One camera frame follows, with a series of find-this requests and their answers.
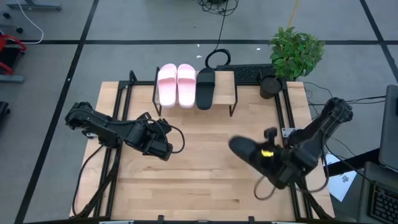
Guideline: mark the black keyboard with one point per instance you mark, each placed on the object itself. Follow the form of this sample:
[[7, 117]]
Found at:
[[245, 72]]

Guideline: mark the grey metal floor foot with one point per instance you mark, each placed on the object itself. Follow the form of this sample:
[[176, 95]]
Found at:
[[34, 4]]

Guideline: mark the green leafy plant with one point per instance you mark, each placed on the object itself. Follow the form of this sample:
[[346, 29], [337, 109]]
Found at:
[[295, 53]]

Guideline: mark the grey desk with keyboard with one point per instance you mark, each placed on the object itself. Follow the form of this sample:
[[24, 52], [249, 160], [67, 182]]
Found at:
[[379, 199]]

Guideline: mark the black slide sandal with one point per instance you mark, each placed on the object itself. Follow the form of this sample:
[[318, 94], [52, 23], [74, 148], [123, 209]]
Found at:
[[242, 147], [205, 88]]

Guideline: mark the black table clamp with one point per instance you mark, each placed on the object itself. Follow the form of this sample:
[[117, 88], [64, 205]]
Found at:
[[251, 219], [160, 219]]

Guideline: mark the black plant pot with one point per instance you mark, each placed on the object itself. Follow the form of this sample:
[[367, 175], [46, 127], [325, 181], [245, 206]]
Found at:
[[270, 87]]

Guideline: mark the pink slide sandal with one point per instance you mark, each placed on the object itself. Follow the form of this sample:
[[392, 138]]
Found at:
[[186, 84], [167, 84]]

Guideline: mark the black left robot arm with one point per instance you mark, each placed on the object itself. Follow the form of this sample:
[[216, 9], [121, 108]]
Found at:
[[102, 127]]

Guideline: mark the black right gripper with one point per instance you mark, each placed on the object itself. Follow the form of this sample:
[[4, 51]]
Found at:
[[287, 168]]

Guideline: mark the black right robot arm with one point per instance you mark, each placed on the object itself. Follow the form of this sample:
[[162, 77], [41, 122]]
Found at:
[[326, 124]]

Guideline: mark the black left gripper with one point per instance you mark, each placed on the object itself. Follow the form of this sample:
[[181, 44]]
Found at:
[[149, 138]]

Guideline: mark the silver metal bracket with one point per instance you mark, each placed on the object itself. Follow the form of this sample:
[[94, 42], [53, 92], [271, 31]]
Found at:
[[287, 132]]

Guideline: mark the red and black cart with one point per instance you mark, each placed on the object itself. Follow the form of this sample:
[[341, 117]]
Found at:
[[9, 53]]

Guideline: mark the white paper sheet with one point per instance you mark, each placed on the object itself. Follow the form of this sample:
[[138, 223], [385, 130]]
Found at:
[[342, 183]]

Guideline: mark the wooden shelf with black legs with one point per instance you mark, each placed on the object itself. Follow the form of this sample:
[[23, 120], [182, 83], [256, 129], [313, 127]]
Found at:
[[224, 90]]

